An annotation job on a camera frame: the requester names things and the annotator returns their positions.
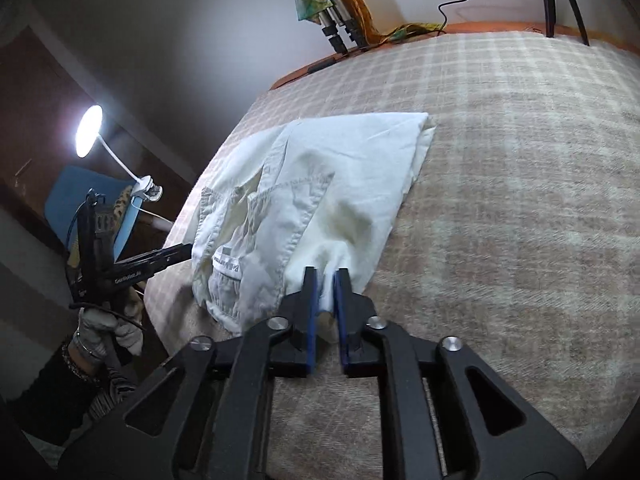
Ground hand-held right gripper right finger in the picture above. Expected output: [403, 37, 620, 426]
[334, 267, 588, 480]

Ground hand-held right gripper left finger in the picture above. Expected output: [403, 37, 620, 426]
[57, 266, 321, 480]

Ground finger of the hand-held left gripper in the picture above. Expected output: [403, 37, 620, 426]
[120, 243, 194, 281]

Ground white shirt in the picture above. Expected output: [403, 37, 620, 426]
[191, 111, 437, 337]

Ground person's left forearm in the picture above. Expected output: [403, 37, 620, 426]
[10, 337, 116, 446]

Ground person's left hand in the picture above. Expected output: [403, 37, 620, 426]
[74, 306, 145, 363]

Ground blue chair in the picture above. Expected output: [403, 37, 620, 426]
[45, 166, 143, 256]

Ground white clip lamp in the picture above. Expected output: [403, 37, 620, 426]
[75, 104, 164, 202]

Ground striped pants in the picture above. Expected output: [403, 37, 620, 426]
[87, 367, 138, 421]

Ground checked beige blanket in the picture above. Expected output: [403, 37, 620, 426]
[142, 30, 640, 480]

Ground folded metal tripod stand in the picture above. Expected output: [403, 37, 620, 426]
[305, 0, 371, 56]

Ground yellow green patterned cloth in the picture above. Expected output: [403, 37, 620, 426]
[370, 22, 447, 47]

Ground orange bed sheet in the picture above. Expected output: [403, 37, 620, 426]
[270, 21, 546, 91]

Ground black ring light tripod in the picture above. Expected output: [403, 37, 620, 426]
[535, 0, 591, 47]

